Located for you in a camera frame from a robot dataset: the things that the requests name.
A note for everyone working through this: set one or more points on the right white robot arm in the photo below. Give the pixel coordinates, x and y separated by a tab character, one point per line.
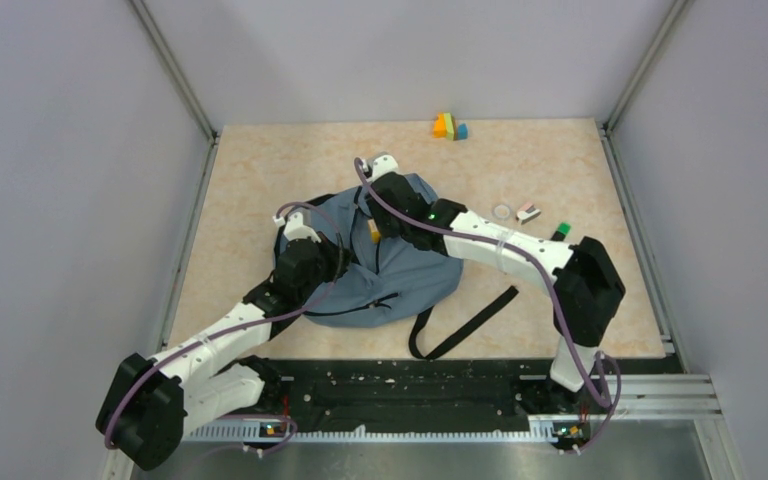
580	279

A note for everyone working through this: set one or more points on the orange pencil sharpener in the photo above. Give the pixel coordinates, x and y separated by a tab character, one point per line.
374	233

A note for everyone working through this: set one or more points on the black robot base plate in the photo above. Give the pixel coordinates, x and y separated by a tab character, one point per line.
411	396

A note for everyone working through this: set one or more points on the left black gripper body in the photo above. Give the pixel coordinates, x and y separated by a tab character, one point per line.
329	268

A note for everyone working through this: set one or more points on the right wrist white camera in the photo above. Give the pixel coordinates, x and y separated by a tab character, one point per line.
374	167

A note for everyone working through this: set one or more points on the colourful sticky note stack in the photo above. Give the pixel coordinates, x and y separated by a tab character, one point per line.
446	126

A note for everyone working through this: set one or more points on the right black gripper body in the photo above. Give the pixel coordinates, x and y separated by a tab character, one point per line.
389	226

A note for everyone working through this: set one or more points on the wrist white camera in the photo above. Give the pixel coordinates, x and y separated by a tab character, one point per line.
296	225
374	167

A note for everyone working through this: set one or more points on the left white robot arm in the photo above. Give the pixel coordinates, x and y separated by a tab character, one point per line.
192	364

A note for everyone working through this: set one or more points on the green and black highlighter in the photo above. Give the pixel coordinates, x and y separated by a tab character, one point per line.
561	232

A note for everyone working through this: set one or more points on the aluminium frame rail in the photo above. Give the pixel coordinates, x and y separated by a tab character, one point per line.
632	397

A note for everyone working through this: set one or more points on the blue-grey student backpack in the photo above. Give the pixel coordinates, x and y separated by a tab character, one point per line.
389	281

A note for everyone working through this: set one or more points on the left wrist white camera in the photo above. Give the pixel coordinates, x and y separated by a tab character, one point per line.
296	225

